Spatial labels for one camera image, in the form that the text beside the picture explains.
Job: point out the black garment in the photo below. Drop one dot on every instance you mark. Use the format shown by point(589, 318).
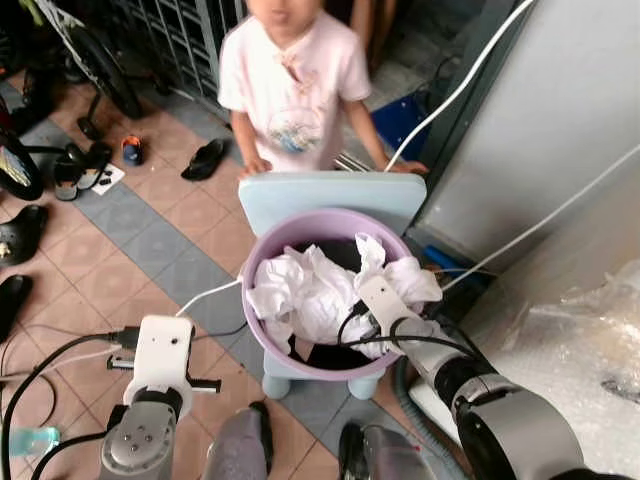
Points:
point(335, 252)

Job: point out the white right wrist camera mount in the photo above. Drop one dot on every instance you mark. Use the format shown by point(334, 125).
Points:
point(382, 300)

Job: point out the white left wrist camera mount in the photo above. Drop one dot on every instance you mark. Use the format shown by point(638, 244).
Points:
point(160, 350)

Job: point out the grey left robot leg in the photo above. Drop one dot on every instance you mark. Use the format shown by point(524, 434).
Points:
point(238, 445)

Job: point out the small orange blue shoe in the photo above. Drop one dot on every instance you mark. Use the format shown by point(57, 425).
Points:
point(131, 150)

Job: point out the green translucent plastic piece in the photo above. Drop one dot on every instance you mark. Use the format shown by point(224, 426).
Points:
point(25, 442)

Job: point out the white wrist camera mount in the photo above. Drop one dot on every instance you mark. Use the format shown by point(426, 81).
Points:
point(160, 350)
point(382, 300)

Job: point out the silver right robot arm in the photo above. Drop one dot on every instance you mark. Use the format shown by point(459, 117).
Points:
point(520, 430)

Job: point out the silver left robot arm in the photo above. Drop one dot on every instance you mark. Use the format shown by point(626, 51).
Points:
point(140, 445)

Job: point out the child in pink shirt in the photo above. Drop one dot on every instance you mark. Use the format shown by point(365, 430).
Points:
point(295, 85)

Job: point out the single black sandal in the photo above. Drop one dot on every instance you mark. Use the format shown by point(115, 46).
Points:
point(205, 160)

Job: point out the large black slipper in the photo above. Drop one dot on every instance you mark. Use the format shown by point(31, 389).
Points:
point(12, 305)
point(20, 235)

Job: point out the grey right robot leg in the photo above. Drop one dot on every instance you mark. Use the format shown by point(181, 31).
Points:
point(385, 455)

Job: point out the grey washing machine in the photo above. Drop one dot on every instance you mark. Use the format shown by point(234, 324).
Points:
point(560, 110)

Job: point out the blue plastic dustpan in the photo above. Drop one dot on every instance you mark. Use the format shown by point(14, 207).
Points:
point(398, 125)

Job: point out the white cloth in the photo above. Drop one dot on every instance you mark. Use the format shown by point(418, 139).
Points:
point(310, 295)

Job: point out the clear plastic bubble wrap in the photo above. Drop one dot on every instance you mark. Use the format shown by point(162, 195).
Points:
point(570, 370)

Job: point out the white paper scrap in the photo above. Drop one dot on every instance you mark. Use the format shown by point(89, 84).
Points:
point(108, 180)

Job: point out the grey robot leg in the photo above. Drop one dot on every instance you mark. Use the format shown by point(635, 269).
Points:
point(238, 445)
point(385, 455)

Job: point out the purple plastic basin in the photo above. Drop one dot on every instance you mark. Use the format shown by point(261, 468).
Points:
point(262, 262)

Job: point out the light blue plastic chair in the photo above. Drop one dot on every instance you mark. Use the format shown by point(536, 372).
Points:
point(330, 192)

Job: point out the bare legs of person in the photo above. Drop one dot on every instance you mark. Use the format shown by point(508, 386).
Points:
point(372, 30)

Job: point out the dark metal gate grille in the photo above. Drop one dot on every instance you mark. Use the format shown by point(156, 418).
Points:
point(180, 40)

